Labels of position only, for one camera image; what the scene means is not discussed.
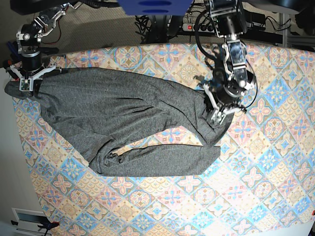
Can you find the black clamp bottom left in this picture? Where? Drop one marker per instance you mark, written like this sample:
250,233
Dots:
46,226

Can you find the patterned tile tablecloth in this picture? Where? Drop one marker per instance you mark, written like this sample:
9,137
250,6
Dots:
263,180

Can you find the red black clamp left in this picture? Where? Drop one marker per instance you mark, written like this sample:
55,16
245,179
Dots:
13,69

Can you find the grey t-shirt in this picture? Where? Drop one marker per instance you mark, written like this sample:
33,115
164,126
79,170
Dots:
101,110

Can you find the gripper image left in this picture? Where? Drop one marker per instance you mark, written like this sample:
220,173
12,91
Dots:
33,69

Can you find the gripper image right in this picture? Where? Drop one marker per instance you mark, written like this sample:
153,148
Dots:
223,98

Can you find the white power strip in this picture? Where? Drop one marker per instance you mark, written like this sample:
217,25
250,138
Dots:
190,27

